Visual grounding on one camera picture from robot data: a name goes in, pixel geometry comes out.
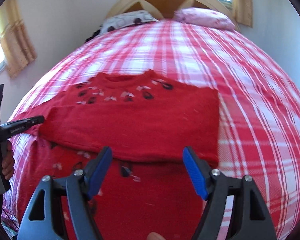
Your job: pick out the beige curtain left window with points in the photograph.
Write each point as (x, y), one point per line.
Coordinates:
(16, 44)

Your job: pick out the beige curtain right window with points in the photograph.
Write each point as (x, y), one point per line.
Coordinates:
(243, 12)

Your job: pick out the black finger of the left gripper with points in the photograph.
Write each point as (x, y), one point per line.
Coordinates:
(13, 128)

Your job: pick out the person's right hand fingertip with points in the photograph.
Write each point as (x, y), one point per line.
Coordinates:
(155, 236)

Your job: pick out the cream arched wooden headboard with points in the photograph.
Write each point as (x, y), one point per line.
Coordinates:
(164, 9)

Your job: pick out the red knitted sweater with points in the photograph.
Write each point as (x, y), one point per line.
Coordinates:
(147, 120)

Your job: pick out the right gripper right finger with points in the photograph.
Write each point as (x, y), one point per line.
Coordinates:
(250, 217)

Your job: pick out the white patterned pillow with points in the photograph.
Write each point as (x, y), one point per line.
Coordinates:
(125, 20)

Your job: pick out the black cloth beside pillow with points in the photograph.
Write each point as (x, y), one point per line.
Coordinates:
(96, 33)

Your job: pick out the beige curtain window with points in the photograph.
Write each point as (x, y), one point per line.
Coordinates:
(243, 12)
(16, 44)

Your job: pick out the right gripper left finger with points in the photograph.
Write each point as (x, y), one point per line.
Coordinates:
(43, 218)

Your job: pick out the pink pillow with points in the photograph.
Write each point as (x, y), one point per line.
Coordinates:
(204, 17)

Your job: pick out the person's left hand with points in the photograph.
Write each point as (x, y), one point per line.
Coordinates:
(8, 162)

